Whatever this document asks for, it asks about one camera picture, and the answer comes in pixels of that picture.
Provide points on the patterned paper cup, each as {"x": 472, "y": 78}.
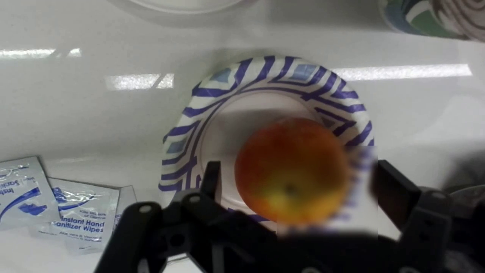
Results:
{"x": 440, "y": 18}

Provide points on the red yellow apple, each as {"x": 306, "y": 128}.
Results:
{"x": 293, "y": 172}

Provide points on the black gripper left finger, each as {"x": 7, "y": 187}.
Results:
{"x": 212, "y": 179}

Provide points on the hand sanitizer wipe packet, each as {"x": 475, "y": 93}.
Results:
{"x": 27, "y": 197}

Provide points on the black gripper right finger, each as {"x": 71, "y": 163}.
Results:
{"x": 393, "y": 191}

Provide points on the white plate of coffee beans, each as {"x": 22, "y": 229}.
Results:
{"x": 181, "y": 11}

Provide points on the blue patterned paper plate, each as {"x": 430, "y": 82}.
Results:
{"x": 242, "y": 97}

